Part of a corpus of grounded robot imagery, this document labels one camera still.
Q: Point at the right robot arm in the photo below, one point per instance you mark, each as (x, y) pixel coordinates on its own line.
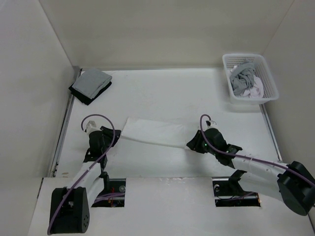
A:
(291, 183)

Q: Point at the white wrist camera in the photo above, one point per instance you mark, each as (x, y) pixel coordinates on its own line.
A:
(91, 127)
(211, 124)

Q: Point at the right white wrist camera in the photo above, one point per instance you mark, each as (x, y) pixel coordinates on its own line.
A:
(211, 124)

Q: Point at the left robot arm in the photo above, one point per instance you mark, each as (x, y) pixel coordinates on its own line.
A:
(70, 205)

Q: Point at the white tank top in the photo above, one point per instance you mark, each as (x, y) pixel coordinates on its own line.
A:
(158, 133)

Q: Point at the pale pink tank top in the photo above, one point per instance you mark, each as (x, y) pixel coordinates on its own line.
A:
(257, 91)

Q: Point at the folded black tank top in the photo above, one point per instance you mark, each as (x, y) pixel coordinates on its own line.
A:
(84, 99)

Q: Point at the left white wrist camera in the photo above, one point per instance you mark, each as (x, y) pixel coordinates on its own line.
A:
(91, 127)

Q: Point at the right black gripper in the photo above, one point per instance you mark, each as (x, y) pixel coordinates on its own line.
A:
(195, 143)

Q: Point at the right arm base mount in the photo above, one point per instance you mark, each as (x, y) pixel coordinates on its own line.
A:
(229, 194)

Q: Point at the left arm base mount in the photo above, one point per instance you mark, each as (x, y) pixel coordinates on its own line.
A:
(113, 194)

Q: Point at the grey tank top in basket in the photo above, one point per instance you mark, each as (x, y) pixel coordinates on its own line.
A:
(242, 77)

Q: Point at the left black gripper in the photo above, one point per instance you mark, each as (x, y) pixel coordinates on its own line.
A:
(110, 133)

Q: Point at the folded grey tank top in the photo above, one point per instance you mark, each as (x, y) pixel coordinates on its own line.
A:
(91, 82)

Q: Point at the left aluminium rail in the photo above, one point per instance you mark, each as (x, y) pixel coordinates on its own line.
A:
(58, 146)

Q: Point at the white plastic basket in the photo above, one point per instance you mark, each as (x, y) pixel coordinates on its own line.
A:
(262, 71)

